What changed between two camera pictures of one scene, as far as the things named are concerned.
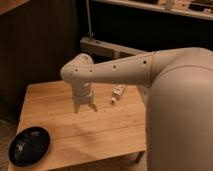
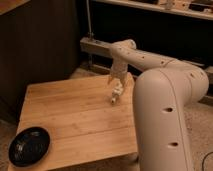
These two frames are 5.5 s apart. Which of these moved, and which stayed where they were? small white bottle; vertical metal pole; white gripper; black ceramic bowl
Moved: white gripper
Stayed: black ceramic bowl; vertical metal pole; small white bottle
